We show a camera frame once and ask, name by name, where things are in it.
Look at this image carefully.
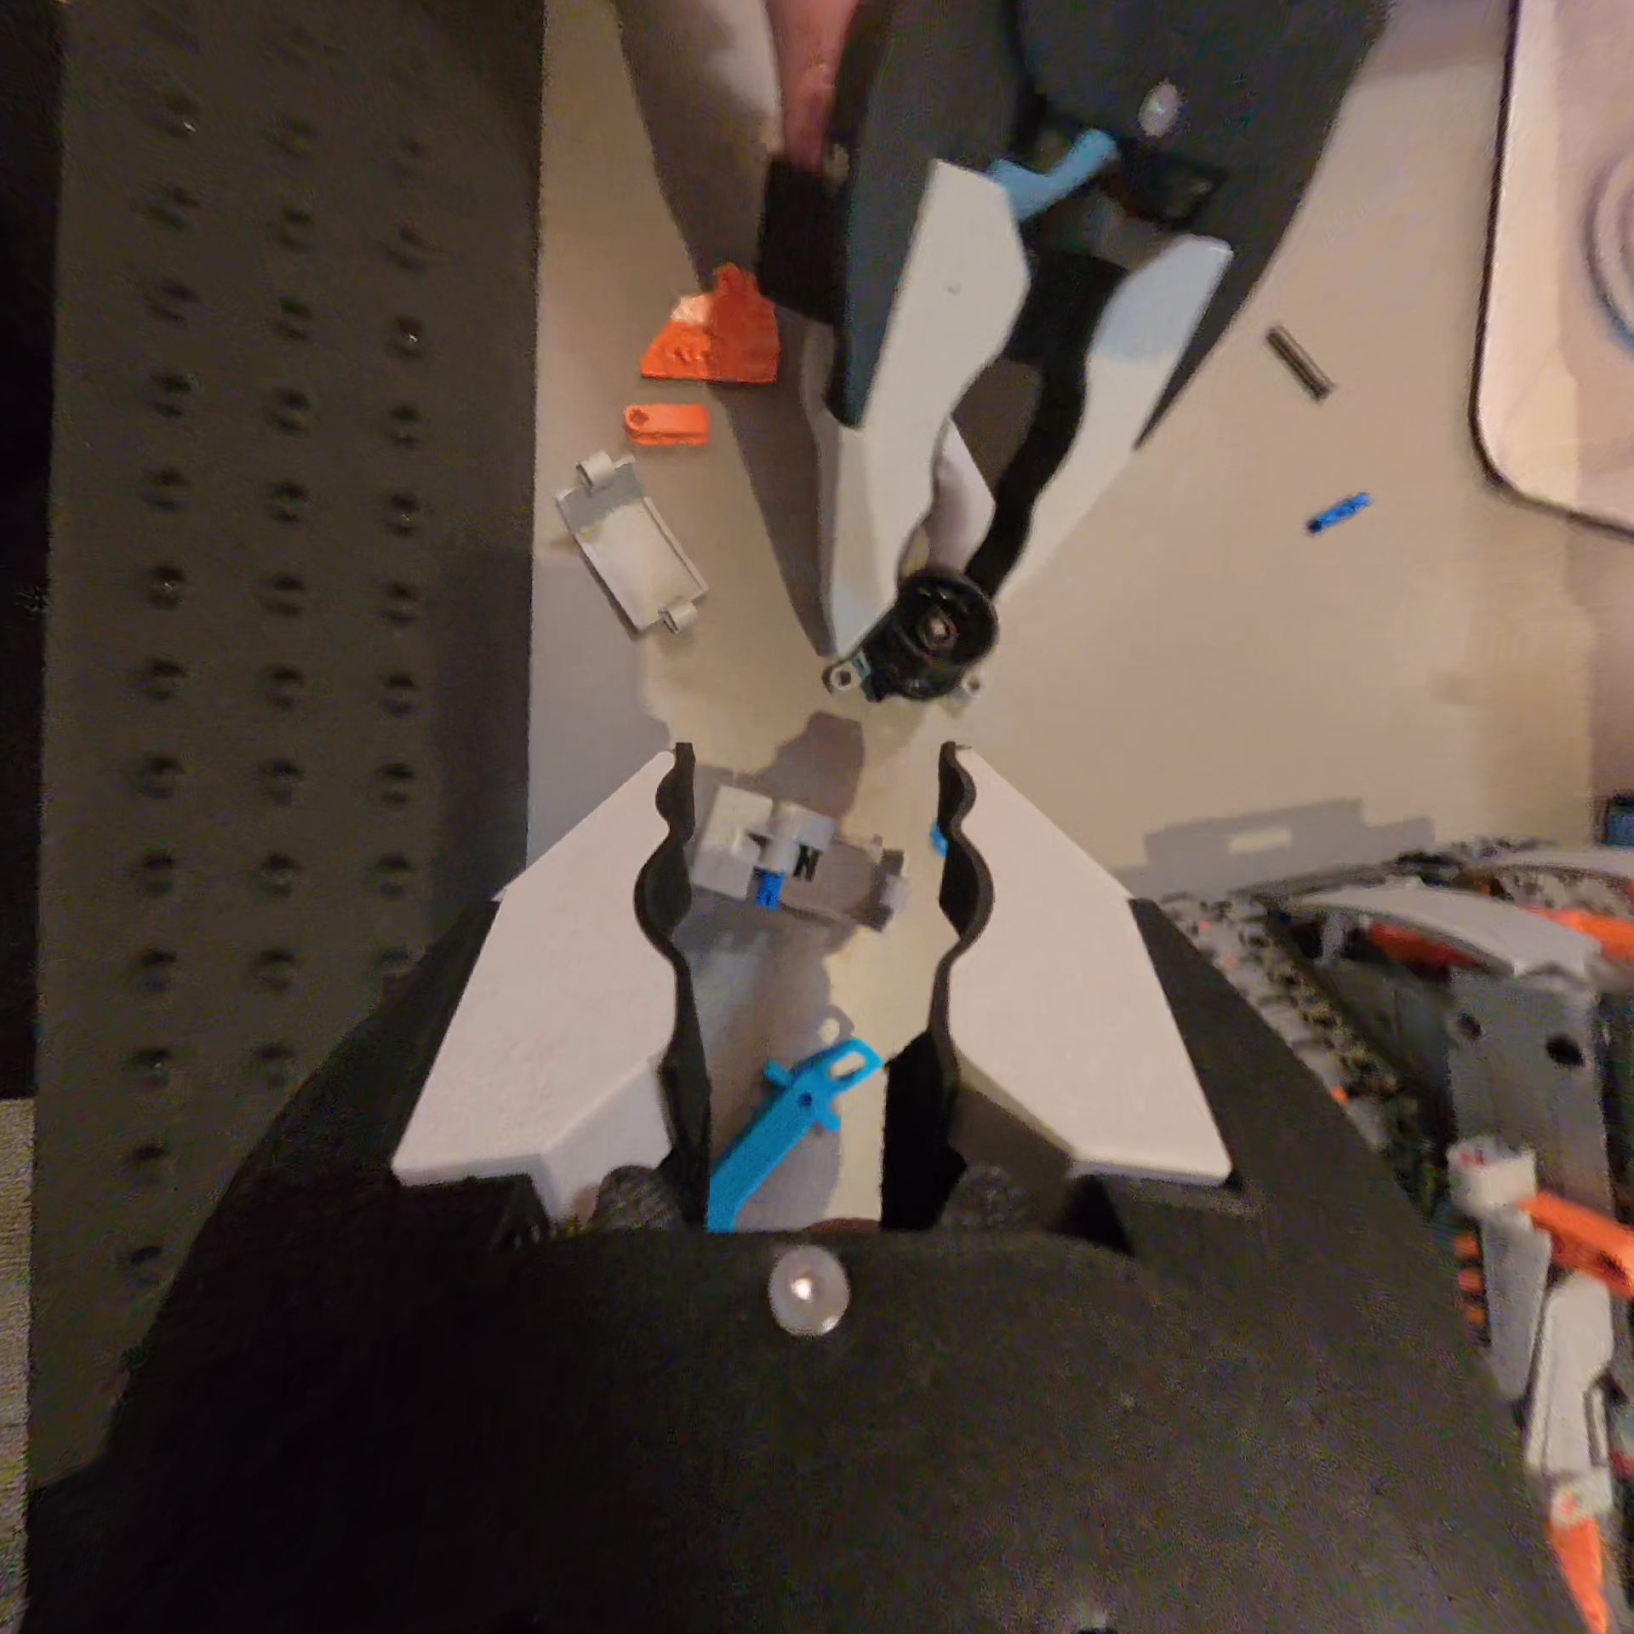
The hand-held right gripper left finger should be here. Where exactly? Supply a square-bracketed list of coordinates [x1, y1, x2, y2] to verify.
[396, 747, 711, 1202]

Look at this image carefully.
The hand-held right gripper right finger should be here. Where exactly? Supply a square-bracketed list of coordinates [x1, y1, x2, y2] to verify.
[913, 741, 1236, 1202]

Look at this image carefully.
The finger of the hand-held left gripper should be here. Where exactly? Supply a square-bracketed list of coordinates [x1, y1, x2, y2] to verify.
[812, 160, 1034, 662]
[958, 232, 1234, 615]

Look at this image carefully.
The blue plastic separator tool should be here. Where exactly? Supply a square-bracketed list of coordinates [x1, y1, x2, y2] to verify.
[701, 1035, 884, 1236]

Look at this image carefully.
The small white blue connector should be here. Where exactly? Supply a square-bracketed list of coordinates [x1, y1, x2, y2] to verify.
[690, 780, 915, 934]

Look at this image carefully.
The person's left hand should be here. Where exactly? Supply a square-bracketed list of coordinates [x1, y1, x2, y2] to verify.
[766, 0, 869, 156]

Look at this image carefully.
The short black axle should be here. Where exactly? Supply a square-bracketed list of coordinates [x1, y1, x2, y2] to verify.
[1266, 325, 1336, 403]

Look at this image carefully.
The orange flat panel piece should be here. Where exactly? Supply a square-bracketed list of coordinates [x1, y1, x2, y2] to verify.
[639, 265, 779, 385]

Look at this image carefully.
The grey flat hinged panel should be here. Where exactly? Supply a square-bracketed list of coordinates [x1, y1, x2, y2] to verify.
[561, 456, 711, 634]

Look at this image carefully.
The white flat sheet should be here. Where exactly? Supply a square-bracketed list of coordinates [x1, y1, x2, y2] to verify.
[1470, 0, 1634, 533]

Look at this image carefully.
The grey orange tracked toy robot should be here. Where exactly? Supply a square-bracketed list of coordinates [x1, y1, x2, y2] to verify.
[1135, 856, 1634, 1634]

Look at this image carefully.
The black perforated board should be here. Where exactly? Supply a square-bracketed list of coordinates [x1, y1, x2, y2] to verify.
[30, 0, 550, 1496]

